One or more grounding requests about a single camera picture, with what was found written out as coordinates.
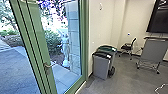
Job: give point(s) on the green framed glass door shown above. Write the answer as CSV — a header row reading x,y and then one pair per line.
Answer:
x,y
85,40

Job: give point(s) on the green lid trash bin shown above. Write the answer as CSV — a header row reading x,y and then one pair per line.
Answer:
x,y
110,50

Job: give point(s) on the grey stone pillar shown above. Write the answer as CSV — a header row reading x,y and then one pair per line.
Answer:
x,y
76,33

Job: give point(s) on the green garden bush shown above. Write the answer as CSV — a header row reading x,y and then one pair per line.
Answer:
x,y
51,41

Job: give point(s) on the small black chair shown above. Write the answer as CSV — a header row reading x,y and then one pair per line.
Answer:
x,y
128,47

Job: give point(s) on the white wall switch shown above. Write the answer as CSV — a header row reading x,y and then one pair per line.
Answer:
x,y
101,6

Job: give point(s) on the wall outlet blue plug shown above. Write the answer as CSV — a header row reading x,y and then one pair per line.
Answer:
x,y
128,34

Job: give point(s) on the black wall screen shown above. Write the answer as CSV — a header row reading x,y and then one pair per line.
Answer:
x,y
159,16

